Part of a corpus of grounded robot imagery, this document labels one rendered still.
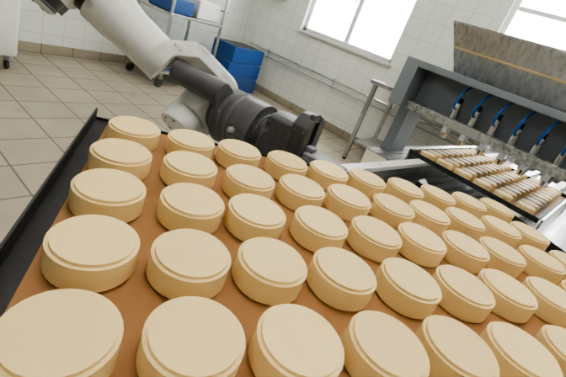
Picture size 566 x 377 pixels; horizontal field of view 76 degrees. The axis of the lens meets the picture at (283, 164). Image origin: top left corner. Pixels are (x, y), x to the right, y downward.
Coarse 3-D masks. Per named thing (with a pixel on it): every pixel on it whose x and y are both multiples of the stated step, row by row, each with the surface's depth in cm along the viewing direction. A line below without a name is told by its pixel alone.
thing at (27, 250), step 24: (96, 120) 40; (72, 144) 31; (216, 144) 45; (72, 168) 30; (48, 192) 26; (24, 216) 22; (48, 216) 24; (24, 240) 22; (0, 264) 20; (24, 264) 20; (0, 288) 19; (0, 312) 17
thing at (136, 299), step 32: (160, 160) 36; (160, 192) 31; (224, 192) 35; (128, 224) 26; (160, 224) 27; (288, 224) 34; (32, 288) 19; (128, 288) 21; (224, 288) 24; (128, 320) 19; (256, 320) 22; (416, 320) 27; (128, 352) 18
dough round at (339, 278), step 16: (320, 256) 27; (336, 256) 28; (352, 256) 28; (320, 272) 26; (336, 272) 26; (352, 272) 26; (368, 272) 27; (320, 288) 25; (336, 288) 25; (352, 288) 25; (368, 288) 25; (336, 304) 25; (352, 304) 25
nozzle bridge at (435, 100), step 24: (408, 72) 121; (432, 72) 124; (408, 96) 125; (432, 96) 124; (456, 96) 119; (480, 96) 114; (504, 96) 102; (408, 120) 136; (456, 120) 116; (480, 120) 114; (504, 120) 110; (528, 120) 105; (552, 120) 102; (384, 144) 139; (504, 144) 106; (528, 144) 106; (552, 144) 102; (552, 168) 98
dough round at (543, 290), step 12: (528, 288) 35; (540, 288) 34; (552, 288) 35; (540, 300) 33; (552, 300) 33; (564, 300) 34; (540, 312) 33; (552, 312) 33; (564, 312) 32; (552, 324) 33; (564, 324) 33
